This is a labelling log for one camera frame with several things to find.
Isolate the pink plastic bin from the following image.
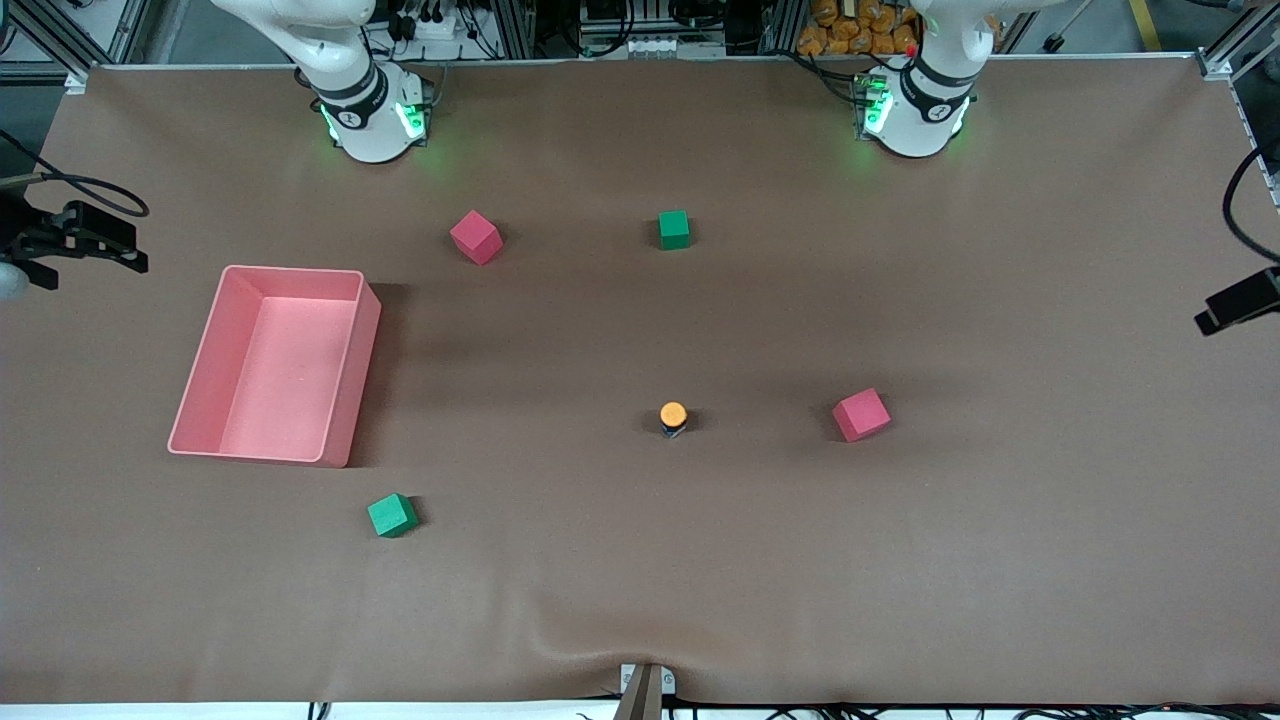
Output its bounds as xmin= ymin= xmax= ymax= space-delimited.
xmin=167 ymin=265 xmax=383 ymax=469

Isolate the pink foam cube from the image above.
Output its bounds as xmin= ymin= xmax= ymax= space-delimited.
xmin=449 ymin=210 xmax=504 ymax=267
xmin=832 ymin=388 xmax=892 ymax=443

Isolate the white power strip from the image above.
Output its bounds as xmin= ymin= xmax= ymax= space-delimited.
xmin=395 ymin=0 xmax=463 ymax=41

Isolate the bag of orange items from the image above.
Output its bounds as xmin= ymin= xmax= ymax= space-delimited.
xmin=797 ymin=0 xmax=921 ymax=57

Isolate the brown table mat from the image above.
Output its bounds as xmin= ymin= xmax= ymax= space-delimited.
xmin=0 ymin=55 xmax=1280 ymax=706

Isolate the metal table clamp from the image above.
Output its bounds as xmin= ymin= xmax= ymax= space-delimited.
xmin=620 ymin=662 xmax=677 ymax=720

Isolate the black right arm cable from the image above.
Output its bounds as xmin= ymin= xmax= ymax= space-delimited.
xmin=0 ymin=128 xmax=151 ymax=218

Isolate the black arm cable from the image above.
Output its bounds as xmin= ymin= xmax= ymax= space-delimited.
xmin=0 ymin=128 xmax=151 ymax=218
xmin=1222 ymin=145 xmax=1280 ymax=266

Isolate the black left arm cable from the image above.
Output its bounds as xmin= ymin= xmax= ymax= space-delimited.
xmin=1222 ymin=145 xmax=1280 ymax=266

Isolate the aluminium frame profile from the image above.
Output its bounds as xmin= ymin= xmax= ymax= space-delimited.
xmin=1195 ymin=0 xmax=1280 ymax=81
xmin=0 ymin=0 xmax=151 ymax=93

